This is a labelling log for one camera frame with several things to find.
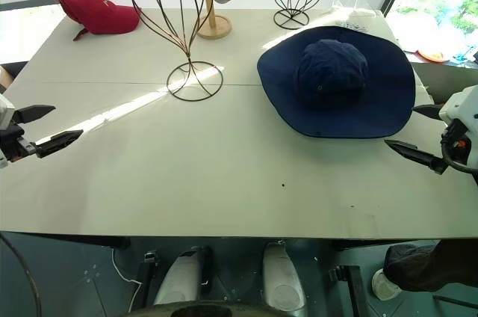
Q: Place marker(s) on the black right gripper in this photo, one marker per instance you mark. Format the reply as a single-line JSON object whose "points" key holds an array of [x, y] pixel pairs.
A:
{"points": [[457, 141]]}

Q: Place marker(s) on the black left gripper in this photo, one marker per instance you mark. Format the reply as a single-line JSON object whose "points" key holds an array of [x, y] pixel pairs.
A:
{"points": [[15, 143]]}

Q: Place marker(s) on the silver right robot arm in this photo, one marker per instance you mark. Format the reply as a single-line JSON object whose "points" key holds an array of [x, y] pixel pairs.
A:
{"points": [[473, 145]]}

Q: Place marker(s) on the navy blue wide-brim hat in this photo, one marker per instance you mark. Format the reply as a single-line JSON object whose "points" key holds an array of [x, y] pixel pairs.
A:
{"points": [[336, 81]]}

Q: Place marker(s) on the orange plate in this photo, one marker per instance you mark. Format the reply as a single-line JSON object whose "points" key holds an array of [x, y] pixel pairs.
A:
{"points": [[433, 54]]}

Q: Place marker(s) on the red baseball cap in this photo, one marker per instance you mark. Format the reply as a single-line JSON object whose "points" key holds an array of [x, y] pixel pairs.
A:
{"points": [[101, 12]]}

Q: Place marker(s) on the small white scattered pieces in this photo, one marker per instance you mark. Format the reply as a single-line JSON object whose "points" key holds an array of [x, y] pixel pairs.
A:
{"points": [[353, 25]]}

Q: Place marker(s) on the dark cloth bundle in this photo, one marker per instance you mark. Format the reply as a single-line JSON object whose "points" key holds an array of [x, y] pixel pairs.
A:
{"points": [[429, 264]]}

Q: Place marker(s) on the clear plastic container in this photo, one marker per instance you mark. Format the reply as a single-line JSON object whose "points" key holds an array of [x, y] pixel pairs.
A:
{"points": [[349, 1]]}

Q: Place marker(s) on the white round floor device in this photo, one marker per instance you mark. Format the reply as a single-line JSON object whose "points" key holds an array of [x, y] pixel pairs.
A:
{"points": [[384, 285]]}

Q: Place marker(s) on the white left robot leg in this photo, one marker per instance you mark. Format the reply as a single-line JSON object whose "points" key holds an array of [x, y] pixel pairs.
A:
{"points": [[179, 279]]}

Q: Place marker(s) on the white robot leg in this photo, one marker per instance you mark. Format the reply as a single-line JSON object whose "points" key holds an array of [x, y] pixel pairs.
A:
{"points": [[282, 276], [179, 279]]}

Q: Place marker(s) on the white right robot leg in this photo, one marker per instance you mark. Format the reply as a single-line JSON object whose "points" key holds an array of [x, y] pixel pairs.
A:
{"points": [[282, 276]]}

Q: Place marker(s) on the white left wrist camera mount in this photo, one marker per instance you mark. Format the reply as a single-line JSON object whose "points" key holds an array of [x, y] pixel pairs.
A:
{"points": [[5, 111]]}

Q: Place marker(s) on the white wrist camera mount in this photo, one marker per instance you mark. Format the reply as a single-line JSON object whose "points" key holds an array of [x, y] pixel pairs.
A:
{"points": [[5, 111], [463, 105]]}

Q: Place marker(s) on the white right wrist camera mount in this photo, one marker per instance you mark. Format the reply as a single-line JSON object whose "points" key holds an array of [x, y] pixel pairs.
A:
{"points": [[463, 105]]}

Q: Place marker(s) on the black table leg bracket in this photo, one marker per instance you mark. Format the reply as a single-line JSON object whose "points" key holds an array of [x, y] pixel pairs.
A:
{"points": [[353, 287], [149, 276]]}

